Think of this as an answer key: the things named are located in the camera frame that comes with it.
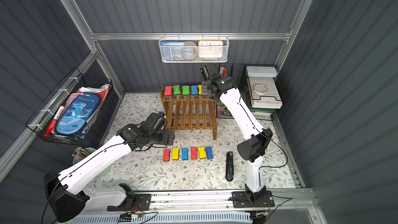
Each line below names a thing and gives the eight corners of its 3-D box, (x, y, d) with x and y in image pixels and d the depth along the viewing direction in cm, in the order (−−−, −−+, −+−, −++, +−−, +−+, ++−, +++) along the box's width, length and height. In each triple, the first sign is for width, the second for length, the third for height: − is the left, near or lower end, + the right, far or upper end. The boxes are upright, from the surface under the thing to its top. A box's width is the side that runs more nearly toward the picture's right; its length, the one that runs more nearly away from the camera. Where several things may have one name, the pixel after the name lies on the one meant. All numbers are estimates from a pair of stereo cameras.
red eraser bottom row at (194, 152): (190, 158, 89) (190, 157, 88) (191, 148, 93) (190, 147, 92) (197, 158, 89) (197, 157, 88) (197, 148, 93) (197, 146, 92)
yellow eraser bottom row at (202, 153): (199, 159, 89) (199, 157, 88) (197, 148, 93) (197, 147, 92) (206, 157, 90) (206, 156, 88) (204, 147, 94) (204, 145, 92)
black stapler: (225, 180, 82) (226, 178, 78) (226, 154, 91) (226, 151, 87) (232, 181, 81) (233, 179, 78) (232, 155, 91) (233, 151, 87)
